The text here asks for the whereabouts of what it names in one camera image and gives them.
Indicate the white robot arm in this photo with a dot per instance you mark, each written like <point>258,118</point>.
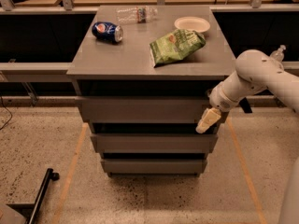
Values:
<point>255,72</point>

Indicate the grey bottom drawer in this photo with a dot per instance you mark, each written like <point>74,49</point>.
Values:
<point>189,167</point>

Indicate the blue pepsi can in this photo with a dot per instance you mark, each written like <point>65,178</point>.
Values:
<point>107,31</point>

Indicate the clear plastic water bottle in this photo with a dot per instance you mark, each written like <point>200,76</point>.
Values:
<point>139,14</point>

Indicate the grey middle drawer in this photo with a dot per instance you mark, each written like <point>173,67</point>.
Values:
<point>153,143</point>

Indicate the black chair leg with caster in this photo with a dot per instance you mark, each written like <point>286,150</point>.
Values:
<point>30,210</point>

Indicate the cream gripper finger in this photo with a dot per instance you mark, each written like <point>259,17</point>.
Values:
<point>209,118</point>

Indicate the grey drawer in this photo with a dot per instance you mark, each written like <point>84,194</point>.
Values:
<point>189,167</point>
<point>144,109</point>
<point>153,143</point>

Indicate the grey drawer cabinet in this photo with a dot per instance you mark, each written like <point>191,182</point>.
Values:
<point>126,69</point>

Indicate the green chip bag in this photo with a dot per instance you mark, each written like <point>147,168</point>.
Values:
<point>175,46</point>

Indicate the grey top drawer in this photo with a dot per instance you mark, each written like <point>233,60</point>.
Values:
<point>144,109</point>

